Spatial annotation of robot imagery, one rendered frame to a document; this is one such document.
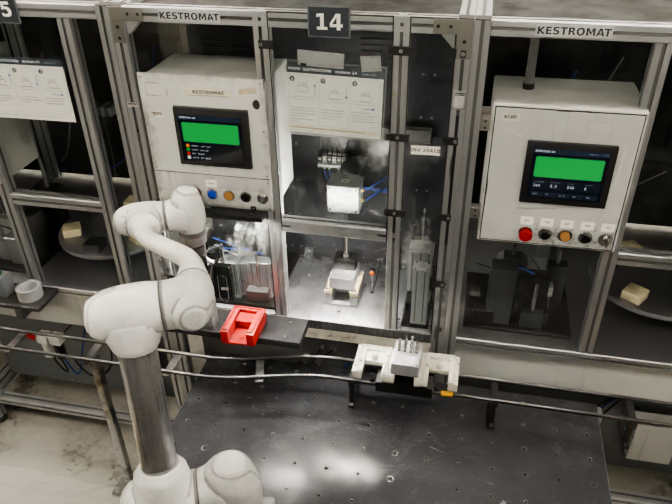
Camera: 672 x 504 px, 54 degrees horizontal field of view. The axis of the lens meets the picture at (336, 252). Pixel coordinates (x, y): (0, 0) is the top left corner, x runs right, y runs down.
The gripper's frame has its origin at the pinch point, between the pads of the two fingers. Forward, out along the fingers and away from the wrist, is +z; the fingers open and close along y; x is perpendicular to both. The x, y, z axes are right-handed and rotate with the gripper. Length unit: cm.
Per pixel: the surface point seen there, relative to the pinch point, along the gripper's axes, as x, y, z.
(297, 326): -5.6, -33.6, 16.1
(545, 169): -7, -112, -55
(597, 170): -7, -126, -56
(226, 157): -7, -12, -50
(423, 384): 10, -82, 21
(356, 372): 10, -59, 20
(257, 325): 3.0, -21.3, 10.6
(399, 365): 9, -74, 15
